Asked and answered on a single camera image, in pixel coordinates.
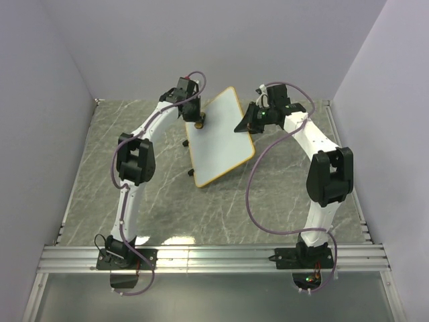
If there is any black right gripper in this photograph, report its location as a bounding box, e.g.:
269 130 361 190
233 104 273 137

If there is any yellow whiteboard eraser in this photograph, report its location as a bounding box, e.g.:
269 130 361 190
194 112 206 129

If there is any yellow-framed whiteboard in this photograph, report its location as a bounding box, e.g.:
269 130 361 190
186 87 255 188

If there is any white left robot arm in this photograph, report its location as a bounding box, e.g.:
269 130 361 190
105 75 205 270

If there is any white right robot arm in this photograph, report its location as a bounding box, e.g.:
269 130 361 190
234 82 354 269

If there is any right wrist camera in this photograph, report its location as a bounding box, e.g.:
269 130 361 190
256 84 269 108

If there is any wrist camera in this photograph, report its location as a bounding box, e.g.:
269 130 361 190
184 76 200 93
256 84 269 108

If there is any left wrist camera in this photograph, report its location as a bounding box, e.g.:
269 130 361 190
184 76 200 93

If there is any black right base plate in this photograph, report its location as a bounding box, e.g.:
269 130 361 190
268 248 334 270

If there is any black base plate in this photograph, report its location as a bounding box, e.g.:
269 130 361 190
96 248 158 270
268 248 334 270

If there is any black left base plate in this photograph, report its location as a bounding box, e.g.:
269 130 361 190
96 248 158 270

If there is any aluminium mounting rail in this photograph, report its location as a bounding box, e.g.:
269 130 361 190
36 244 390 274

